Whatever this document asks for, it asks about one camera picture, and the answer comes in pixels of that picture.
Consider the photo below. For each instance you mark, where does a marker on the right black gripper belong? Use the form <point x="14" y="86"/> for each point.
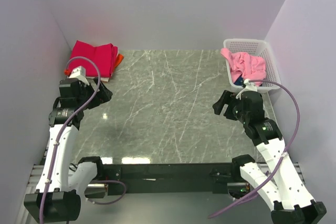
<point x="228" y="98"/>

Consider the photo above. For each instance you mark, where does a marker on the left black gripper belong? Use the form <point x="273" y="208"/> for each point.
<point x="105" y="93"/>

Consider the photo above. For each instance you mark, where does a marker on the pink t-shirt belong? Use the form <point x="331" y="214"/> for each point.
<point x="245" y="65"/>

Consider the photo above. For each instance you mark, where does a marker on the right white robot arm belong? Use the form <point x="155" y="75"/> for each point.
<point x="282" y="189"/>

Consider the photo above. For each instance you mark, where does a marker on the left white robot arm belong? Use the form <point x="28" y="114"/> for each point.
<point x="58" y="194"/>

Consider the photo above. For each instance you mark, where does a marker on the blue t-shirt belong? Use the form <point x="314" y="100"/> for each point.
<point x="239" y="81"/>

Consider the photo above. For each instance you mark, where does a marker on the folded magenta t-shirt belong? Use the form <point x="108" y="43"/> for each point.
<point x="103" y="57"/>

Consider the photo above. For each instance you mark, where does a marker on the folded orange t-shirt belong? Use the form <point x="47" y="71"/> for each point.
<point x="118" y="60"/>

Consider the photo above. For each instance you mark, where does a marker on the white plastic basket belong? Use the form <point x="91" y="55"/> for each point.
<point x="259" y="48"/>

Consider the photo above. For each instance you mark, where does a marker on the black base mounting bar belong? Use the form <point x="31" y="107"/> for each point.
<point x="172" y="178"/>

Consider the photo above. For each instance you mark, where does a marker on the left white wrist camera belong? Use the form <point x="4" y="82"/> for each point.
<point x="80" y="74"/>

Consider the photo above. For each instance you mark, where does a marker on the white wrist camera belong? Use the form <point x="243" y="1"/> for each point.
<point x="80" y="74"/>
<point x="249" y="86"/>

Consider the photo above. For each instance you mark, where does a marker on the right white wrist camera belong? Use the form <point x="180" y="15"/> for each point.
<point x="249" y="86"/>

